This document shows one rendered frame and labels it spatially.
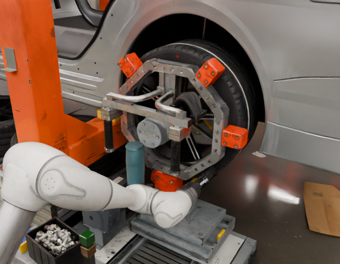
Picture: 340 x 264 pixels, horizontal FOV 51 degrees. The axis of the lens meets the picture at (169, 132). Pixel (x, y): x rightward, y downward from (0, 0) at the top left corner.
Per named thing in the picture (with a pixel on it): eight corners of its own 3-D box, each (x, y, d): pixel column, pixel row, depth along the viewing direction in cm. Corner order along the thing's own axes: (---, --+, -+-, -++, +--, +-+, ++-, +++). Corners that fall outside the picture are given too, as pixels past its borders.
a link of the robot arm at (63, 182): (120, 177, 98) (87, 161, 105) (74, 165, 83) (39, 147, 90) (101, 222, 97) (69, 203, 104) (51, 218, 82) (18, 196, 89)
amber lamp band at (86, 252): (96, 252, 128) (96, 243, 126) (88, 259, 124) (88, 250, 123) (88, 248, 129) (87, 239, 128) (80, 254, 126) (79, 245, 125)
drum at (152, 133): (186, 135, 167) (187, 107, 161) (162, 153, 151) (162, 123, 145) (161, 128, 174) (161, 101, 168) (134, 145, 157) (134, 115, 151)
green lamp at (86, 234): (96, 241, 125) (95, 232, 124) (87, 248, 122) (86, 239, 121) (87, 237, 127) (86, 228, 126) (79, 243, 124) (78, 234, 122)
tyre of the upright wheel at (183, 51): (197, 179, 206) (289, 119, 164) (176, 199, 188) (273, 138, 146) (128, 89, 210) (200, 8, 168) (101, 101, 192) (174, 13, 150)
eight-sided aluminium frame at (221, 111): (222, 185, 166) (233, 71, 143) (216, 191, 161) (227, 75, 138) (129, 153, 192) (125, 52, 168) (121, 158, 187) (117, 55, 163)
